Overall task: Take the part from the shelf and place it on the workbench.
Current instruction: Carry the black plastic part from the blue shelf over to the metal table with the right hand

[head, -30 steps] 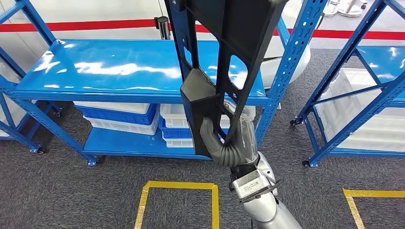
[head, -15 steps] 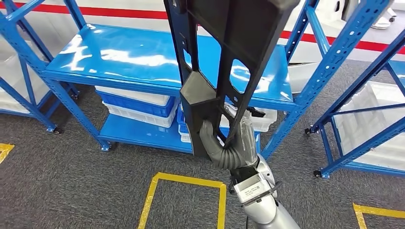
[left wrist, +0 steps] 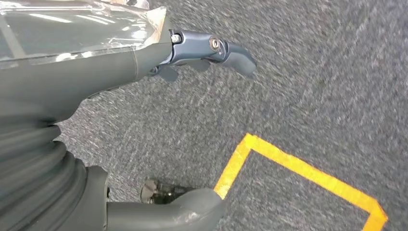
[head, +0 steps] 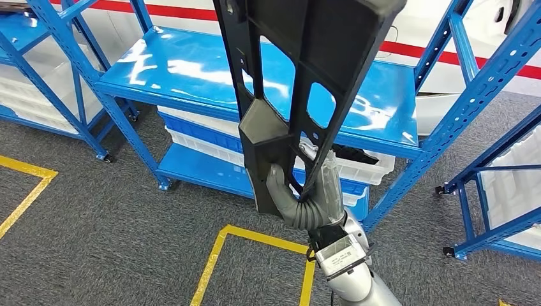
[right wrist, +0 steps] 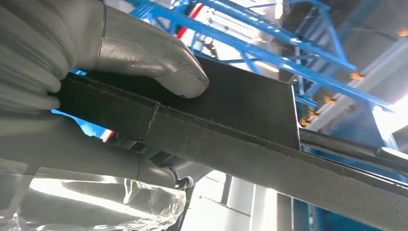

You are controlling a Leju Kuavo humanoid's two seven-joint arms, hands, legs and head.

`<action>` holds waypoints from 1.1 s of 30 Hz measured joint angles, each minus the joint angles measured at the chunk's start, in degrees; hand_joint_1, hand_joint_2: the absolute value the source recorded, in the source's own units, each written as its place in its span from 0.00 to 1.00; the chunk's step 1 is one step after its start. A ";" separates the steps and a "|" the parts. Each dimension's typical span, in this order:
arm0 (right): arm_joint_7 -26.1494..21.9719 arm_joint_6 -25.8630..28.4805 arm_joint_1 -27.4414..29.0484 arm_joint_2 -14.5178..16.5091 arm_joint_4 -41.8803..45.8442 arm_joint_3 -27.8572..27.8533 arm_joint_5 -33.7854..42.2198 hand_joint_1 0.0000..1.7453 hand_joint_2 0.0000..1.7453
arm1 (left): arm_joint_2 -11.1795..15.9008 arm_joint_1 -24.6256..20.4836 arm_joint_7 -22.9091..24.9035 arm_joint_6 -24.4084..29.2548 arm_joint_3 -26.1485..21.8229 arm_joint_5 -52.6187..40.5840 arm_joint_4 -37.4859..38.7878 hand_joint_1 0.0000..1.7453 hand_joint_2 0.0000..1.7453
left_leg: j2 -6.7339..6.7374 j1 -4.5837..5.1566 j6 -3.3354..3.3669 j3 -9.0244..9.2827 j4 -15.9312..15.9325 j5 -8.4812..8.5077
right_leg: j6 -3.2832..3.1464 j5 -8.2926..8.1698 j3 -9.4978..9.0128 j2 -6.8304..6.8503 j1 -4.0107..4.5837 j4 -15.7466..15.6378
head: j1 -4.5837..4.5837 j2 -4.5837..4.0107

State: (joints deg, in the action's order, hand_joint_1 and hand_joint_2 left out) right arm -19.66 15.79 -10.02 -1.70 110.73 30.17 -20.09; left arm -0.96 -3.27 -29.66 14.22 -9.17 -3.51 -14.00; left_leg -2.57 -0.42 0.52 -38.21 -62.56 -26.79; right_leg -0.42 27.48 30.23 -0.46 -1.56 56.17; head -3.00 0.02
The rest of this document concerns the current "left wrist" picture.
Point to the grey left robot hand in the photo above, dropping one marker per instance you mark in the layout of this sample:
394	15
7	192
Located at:
79	63

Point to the dark metal caster wheel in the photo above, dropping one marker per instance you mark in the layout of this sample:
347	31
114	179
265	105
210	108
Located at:
159	191

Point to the yellow floor tape square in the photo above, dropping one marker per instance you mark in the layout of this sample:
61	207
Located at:
302	172

